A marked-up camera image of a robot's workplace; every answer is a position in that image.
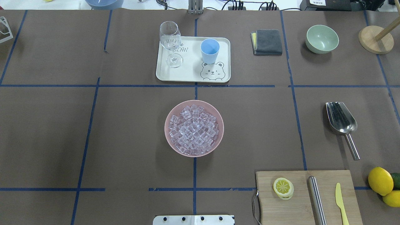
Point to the yellow sponge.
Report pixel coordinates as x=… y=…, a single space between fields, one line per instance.
x=253 y=39

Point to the metal ice scoop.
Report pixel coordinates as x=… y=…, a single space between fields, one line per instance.
x=343 y=123

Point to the aluminium frame post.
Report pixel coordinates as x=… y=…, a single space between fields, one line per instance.
x=195 y=7

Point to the yellow lemon lower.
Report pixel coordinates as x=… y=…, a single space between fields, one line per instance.
x=392 y=199

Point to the wooden cutting board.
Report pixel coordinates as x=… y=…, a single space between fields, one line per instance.
x=300 y=210

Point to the white wire cup rack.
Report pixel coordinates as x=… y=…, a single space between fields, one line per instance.
x=5 y=30

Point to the yellow lemon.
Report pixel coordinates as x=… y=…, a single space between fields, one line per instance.
x=380 y=181
x=392 y=199

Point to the clear wine glass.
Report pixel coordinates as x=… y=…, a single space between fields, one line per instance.
x=170 y=39

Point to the yellow lemon upper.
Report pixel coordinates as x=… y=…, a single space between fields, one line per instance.
x=380 y=181

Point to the green lime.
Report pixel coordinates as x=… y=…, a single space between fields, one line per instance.
x=396 y=179

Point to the metal rod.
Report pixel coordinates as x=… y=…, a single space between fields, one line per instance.
x=317 y=202

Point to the cream bear tray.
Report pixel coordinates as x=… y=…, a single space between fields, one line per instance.
x=193 y=69

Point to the blue bowl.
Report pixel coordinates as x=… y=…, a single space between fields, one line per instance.
x=105 y=4

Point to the lemon slice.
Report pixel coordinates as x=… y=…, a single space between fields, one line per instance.
x=283 y=188

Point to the grey folded cloth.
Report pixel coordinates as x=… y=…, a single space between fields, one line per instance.
x=268 y=42

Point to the yellow plastic knife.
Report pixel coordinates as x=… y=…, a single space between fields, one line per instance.
x=340 y=204

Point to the pink bowl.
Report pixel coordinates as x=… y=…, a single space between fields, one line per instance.
x=194 y=128

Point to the green bowl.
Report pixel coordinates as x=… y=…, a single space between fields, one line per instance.
x=321 y=39

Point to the light blue cup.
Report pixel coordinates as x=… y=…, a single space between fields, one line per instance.
x=209 y=50

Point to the wooden stand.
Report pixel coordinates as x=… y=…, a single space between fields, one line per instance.
x=376 y=37

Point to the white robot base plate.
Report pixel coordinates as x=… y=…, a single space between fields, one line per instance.
x=194 y=220

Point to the pile of clear ice cubes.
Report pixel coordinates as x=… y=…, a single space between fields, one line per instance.
x=193 y=129

